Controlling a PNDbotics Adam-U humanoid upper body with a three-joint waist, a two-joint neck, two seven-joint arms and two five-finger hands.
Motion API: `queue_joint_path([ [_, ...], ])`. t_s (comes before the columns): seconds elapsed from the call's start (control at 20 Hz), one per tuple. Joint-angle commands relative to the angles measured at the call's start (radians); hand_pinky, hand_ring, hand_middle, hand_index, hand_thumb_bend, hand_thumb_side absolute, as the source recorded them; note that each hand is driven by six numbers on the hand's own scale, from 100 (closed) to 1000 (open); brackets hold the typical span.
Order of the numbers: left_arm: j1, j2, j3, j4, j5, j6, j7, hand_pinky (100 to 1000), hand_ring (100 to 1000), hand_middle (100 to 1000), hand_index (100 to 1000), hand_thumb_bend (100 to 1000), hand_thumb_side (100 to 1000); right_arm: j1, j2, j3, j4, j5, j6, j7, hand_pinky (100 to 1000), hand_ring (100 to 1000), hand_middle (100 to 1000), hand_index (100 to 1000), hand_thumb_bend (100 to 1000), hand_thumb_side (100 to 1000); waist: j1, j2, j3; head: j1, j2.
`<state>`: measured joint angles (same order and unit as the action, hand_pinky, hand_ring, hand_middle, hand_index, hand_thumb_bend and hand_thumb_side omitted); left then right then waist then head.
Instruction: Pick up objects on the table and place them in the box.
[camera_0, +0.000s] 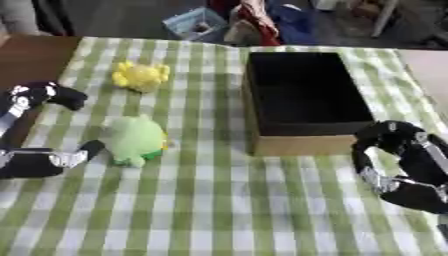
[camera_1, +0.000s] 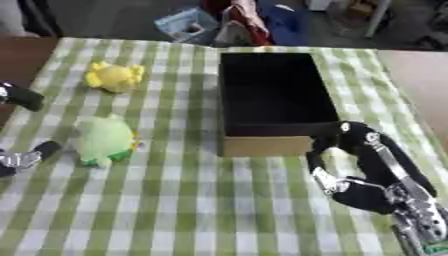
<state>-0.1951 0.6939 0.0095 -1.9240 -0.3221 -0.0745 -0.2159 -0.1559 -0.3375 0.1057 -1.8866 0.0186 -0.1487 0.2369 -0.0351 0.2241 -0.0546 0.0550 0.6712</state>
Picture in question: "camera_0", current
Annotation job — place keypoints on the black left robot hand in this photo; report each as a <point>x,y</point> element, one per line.
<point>35,165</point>

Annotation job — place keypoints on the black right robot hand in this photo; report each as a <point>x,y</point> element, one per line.
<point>420,156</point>

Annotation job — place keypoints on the cardboard box with black inside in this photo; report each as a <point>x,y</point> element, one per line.
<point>303,103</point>

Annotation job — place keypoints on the green soft toy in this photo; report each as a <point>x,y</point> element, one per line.
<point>135,140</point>

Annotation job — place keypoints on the yellow soft toy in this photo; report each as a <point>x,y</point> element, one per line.
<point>140,77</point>

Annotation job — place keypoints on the white chair leg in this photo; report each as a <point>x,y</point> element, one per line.
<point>384,16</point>

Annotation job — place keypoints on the red and white cloth bundle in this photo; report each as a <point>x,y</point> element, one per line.
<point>255,23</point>

